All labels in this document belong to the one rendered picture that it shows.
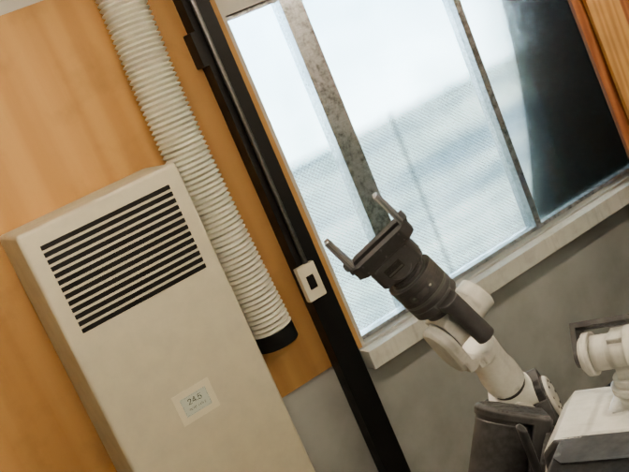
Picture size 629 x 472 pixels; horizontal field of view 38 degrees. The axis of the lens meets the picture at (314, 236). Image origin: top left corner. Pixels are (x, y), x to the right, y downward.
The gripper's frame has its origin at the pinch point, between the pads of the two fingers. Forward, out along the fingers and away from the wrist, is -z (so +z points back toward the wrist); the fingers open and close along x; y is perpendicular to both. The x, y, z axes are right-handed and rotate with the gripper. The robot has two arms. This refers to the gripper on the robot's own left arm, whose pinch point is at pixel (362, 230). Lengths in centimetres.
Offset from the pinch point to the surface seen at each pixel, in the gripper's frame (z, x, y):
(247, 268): 31, -55, -142
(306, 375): 79, -74, -156
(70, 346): 0, -97, -104
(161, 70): -31, -29, -152
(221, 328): 33, -70, -121
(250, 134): 5, -26, -166
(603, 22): 90, 99, -239
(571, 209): 138, 37, -229
